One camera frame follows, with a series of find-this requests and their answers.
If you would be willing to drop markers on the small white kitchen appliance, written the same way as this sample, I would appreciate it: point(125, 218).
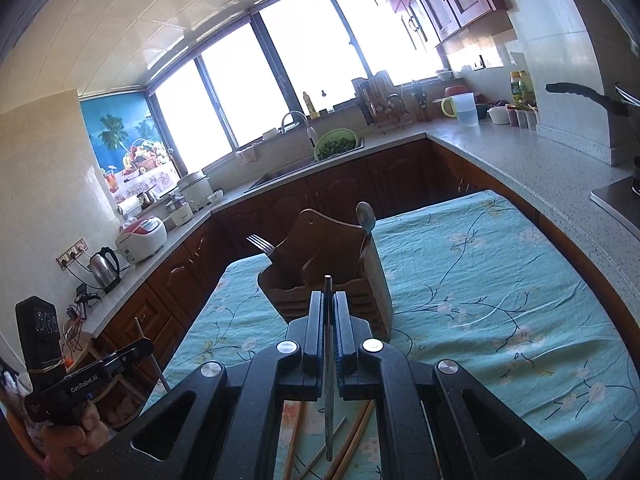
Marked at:
point(180, 215)

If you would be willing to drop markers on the person's left hand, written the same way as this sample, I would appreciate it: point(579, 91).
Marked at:
point(70, 440)

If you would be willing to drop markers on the green plastic colander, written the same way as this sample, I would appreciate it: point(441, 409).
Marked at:
point(345, 136)

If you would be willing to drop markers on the metal fork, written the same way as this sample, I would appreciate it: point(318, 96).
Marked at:
point(262, 245)

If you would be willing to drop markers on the brown metal pot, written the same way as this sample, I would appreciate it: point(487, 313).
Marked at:
point(147, 198)

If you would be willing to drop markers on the yellow cooking oil bottle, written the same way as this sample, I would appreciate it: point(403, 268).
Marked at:
point(515, 90)
point(528, 91)

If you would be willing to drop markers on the wooden chopstick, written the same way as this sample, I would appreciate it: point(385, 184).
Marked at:
point(295, 440)
point(357, 430)
point(312, 460)

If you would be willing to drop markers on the small white bowl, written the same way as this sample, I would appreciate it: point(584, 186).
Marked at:
point(445, 75)

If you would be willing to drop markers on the large kitchen window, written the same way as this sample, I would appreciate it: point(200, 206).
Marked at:
point(300, 60)

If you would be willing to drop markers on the leafy green vegetables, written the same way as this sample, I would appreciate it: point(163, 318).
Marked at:
point(335, 149)

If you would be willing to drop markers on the wooden base cabinets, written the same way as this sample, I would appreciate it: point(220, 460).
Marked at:
point(350, 180)

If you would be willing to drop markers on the pink dish cloth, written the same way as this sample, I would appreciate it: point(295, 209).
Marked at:
point(247, 156)

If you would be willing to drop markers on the dark knife block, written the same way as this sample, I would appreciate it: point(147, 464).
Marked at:
point(421, 105)

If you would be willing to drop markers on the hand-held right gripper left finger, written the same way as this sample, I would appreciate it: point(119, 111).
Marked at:
point(320, 345)

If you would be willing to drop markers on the yellow detergent bottle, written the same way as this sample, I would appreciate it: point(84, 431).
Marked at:
point(310, 107)

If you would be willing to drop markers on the pink white rice cooker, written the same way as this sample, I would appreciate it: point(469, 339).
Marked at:
point(142, 240)

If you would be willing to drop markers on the wall socket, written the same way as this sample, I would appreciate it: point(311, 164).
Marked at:
point(478, 62)

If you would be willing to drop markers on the steel gas stove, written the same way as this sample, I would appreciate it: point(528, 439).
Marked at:
point(620, 200)

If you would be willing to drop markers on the thin metal pole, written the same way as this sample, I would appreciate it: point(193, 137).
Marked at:
point(152, 355)

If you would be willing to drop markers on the metal spoon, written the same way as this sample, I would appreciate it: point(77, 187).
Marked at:
point(365, 215)

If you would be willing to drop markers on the large white cooker pot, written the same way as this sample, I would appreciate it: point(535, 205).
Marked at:
point(195, 187)

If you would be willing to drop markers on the wall power outlet strip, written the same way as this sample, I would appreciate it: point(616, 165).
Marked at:
point(72, 255)

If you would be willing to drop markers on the wooden utensil holder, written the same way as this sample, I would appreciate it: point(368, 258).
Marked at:
point(345, 260)

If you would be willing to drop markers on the pink lidded container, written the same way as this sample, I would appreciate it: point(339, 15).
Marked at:
point(455, 91)

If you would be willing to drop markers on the white seasoning jar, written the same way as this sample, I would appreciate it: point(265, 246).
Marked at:
point(522, 119)
point(511, 117)
point(532, 120)

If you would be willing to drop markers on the steel electric kettle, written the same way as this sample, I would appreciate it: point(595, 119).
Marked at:
point(105, 272)

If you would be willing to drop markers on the tropical beach wall poster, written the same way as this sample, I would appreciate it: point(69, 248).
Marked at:
point(115, 130)

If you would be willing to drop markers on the teal floral tablecloth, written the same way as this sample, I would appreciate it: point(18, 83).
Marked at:
point(475, 285)

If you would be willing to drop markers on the paper towel roll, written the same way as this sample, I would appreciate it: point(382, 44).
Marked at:
point(127, 206)

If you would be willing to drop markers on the steel kitchen sink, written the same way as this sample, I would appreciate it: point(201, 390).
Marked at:
point(285, 172)

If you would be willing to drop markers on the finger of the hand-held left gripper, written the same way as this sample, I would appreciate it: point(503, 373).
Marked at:
point(132, 352)

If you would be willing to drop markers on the clear measuring jug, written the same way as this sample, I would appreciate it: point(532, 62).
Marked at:
point(465, 110)

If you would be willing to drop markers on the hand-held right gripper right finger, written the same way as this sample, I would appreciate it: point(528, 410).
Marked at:
point(341, 345)

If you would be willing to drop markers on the white soap dish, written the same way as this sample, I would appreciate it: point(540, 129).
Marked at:
point(271, 133)

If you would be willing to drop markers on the chrome faucet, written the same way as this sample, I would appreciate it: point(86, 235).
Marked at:
point(313, 137)

